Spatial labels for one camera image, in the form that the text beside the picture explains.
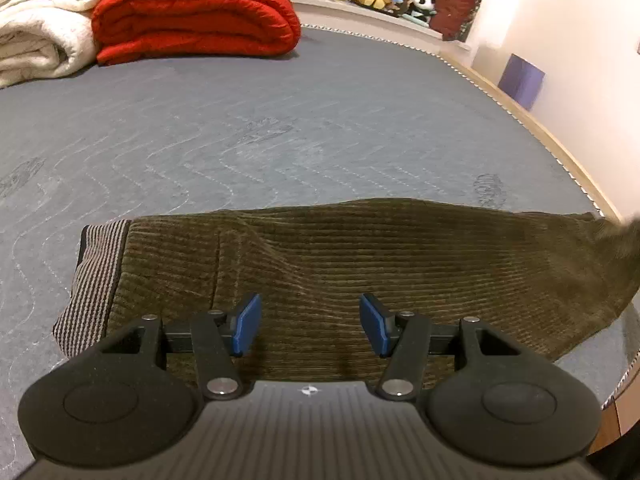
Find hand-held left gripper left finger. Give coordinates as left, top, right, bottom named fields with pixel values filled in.
left=97, top=293, right=263, bottom=402

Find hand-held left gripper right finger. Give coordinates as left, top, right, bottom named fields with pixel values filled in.
left=360, top=293, right=522, bottom=401

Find olive corduroy pants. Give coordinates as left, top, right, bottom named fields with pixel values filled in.
left=52, top=197, right=640, bottom=381

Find grey quilted mattress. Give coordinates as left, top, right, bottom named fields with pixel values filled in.
left=0, top=25, right=640, bottom=480

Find white window ledge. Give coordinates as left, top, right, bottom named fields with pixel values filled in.
left=287, top=0, right=473, bottom=52

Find red folded blanket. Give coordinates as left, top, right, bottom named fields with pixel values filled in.
left=91, top=0, right=302, bottom=66

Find dark red patterned cushion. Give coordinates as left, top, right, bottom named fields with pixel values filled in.
left=429, top=0, right=485, bottom=42

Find white folded blanket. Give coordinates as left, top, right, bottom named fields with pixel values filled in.
left=0, top=0, right=122, bottom=88

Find wooden bed frame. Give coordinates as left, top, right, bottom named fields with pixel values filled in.
left=445, top=52, right=640, bottom=453

